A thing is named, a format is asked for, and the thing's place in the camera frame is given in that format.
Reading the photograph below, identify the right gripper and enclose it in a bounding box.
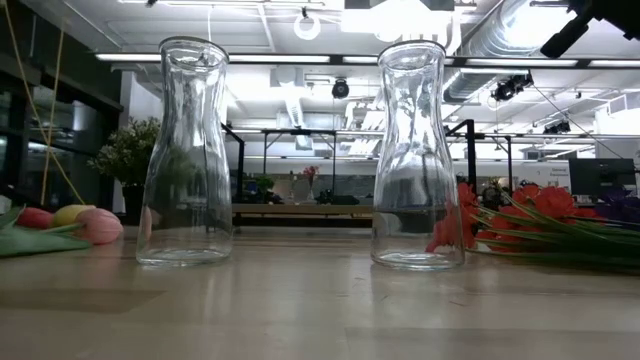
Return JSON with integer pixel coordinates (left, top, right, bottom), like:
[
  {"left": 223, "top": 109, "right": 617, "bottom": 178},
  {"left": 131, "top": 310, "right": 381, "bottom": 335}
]
[{"left": 539, "top": 0, "right": 640, "bottom": 59}]

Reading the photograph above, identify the red artificial flower bunch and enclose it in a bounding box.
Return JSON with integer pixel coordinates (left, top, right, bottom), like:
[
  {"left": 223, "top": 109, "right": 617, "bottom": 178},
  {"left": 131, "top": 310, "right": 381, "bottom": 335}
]
[
  {"left": 512, "top": 182, "right": 640, "bottom": 251},
  {"left": 425, "top": 182, "right": 640, "bottom": 274}
]

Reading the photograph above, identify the clear glass vase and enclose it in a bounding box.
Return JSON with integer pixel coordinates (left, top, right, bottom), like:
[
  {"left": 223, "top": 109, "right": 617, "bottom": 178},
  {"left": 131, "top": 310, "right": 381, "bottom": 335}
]
[
  {"left": 135, "top": 35, "right": 234, "bottom": 267},
  {"left": 370, "top": 39, "right": 466, "bottom": 272}
]

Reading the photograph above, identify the yellow artificial tulip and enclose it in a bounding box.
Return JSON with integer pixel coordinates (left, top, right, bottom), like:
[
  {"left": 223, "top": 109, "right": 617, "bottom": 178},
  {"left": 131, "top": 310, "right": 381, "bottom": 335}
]
[{"left": 52, "top": 203, "right": 97, "bottom": 229}]

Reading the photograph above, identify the background vase with red flowers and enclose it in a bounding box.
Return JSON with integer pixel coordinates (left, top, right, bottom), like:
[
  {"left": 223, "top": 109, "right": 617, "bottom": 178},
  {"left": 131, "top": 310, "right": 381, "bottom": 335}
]
[{"left": 301, "top": 165, "right": 321, "bottom": 202}]

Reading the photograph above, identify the potted plant with white flowers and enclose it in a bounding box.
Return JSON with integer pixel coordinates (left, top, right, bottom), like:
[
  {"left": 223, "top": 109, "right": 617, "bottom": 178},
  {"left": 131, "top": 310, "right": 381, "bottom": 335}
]
[{"left": 87, "top": 116, "right": 162, "bottom": 226}]

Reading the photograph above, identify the black computer monitor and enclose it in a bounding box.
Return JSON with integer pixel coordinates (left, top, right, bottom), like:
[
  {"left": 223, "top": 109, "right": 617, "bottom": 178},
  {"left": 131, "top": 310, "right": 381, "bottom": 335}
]
[{"left": 568, "top": 158, "right": 637, "bottom": 197}]

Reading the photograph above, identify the black background camera cluster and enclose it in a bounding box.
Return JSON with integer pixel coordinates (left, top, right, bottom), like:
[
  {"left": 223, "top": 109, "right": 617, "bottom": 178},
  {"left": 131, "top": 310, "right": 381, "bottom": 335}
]
[{"left": 491, "top": 72, "right": 535, "bottom": 103}]

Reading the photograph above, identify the wooden shelf with black frame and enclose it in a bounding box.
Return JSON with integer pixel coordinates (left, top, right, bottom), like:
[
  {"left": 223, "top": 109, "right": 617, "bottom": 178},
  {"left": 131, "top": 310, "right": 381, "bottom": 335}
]
[{"left": 219, "top": 118, "right": 477, "bottom": 229}]

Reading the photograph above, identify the yellow hanging cable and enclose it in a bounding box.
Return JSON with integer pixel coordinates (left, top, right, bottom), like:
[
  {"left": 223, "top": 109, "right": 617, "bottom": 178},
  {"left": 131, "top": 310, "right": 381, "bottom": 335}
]
[
  {"left": 2, "top": 0, "right": 86, "bottom": 206},
  {"left": 40, "top": 29, "right": 66, "bottom": 206}
]

